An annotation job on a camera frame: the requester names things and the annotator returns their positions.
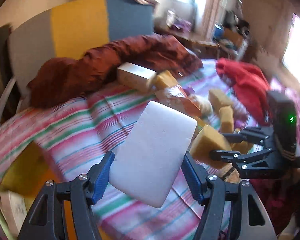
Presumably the striped bed sheet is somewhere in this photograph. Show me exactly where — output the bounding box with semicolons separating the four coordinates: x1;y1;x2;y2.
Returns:
0;59;300;240

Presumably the red fleece blanket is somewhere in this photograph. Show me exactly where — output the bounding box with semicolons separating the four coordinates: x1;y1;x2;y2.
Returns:
216;58;270;126

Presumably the white carton box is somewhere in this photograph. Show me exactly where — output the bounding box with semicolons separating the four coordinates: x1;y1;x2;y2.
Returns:
116;62;157;93

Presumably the black rolled mat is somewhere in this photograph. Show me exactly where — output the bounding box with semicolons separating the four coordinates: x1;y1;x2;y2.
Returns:
0;23;20;113

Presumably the cardboard box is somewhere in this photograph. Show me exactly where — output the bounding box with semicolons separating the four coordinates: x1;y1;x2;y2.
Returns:
223;28;244;48

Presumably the gold tin box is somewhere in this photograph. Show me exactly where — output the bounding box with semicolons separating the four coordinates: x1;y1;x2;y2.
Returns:
0;142;64;239

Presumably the orange snack bag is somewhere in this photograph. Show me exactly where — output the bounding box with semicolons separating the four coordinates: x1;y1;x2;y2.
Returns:
155;85;202;117

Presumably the white sock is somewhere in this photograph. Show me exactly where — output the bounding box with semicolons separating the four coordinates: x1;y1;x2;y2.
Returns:
193;95;213;116

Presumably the yellow sponge with holes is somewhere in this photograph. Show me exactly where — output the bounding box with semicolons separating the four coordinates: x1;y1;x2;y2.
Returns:
209;88;233;111

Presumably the large white perfume box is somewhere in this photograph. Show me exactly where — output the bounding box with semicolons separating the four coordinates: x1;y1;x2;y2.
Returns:
0;191;27;237

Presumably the grey yellow blue chair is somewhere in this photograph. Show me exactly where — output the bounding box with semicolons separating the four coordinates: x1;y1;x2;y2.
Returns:
0;0;154;125

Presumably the maroon jacket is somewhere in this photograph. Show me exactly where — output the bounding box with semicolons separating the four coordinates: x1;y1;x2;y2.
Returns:
27;34;203;109

